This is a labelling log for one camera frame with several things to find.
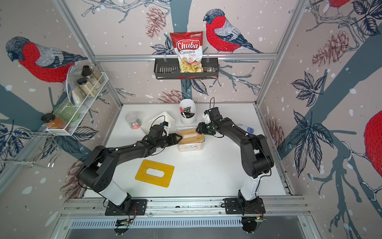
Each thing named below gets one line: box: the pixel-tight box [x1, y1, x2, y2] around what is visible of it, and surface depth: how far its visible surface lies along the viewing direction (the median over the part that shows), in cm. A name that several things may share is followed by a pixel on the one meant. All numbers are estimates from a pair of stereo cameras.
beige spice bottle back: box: [81, 65, 101, 90], surface depth 83 cm
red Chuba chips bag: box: [169, 31, 204, 74], surface depth 83 cm
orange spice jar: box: [40, 112, 71, 132], surface depth 63 cm
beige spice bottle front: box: [77, 77, 98, 98], surface depth 78 cm
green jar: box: [53, 101, 81, 122], surface depth 71 cm
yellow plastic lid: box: [134, 159, 175, 188], surface depth 87 cm
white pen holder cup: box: [179, 98, 197, 126], surface depth 103 cm
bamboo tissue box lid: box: [176, 126, 205, 145], surface depth 93 cm
